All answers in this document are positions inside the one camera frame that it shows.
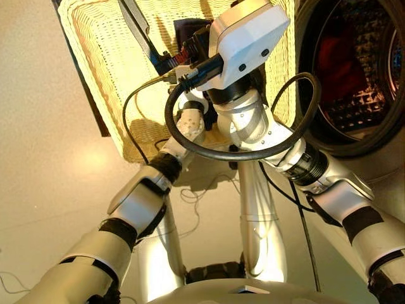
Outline red cloth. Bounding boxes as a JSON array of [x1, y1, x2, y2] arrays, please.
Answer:
[[317, 30, 368, 106]]

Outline silver robot leg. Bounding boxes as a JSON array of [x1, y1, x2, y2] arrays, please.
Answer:
[[238, 160, 288, 283], [139, 186, 188, 286]]

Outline silver robot torso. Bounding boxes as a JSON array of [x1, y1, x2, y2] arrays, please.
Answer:
[[147, 262, 377, 304]]

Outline thin white floor cable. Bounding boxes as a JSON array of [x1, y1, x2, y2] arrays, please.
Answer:
[[178, 175, 242, 239]]

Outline dark blue cloth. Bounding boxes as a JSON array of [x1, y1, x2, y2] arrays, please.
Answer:
[[173, 18, 213, 46]]

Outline pale woven basket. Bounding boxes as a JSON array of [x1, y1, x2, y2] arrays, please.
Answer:
[[58, 0, 297, 164]]

